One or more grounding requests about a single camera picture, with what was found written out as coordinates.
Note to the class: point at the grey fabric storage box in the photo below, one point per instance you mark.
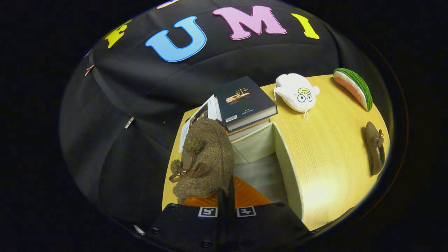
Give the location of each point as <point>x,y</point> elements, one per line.
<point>290,175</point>

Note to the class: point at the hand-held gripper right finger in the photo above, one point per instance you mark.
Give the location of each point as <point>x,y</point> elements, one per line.
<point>231,227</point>

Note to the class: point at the brown edged book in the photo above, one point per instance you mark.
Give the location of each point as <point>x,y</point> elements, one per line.
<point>250,126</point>

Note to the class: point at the brown fuzzy bow shoe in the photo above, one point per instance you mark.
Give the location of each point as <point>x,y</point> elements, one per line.
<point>206,157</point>
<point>374,150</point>

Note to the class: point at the white photo cover book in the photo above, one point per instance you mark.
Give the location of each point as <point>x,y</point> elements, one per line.
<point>206,110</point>

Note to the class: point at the red backdrop clip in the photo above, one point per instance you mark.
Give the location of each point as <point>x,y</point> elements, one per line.
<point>88,70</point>

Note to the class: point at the dark hardcover book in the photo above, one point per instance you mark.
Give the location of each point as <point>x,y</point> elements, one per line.
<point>241,98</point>

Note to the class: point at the white plush toy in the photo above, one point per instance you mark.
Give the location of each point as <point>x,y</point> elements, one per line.
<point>292,91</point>

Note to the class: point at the watermelon slice plush toy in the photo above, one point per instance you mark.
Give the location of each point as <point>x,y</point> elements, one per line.
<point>357,85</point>

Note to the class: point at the silver backdrop clip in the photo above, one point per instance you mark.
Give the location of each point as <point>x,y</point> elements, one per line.
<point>129,123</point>

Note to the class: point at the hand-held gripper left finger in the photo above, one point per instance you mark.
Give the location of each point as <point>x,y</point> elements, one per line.
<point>222,227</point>

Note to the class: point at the thin pale book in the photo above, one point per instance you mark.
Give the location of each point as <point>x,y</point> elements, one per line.
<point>245,134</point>

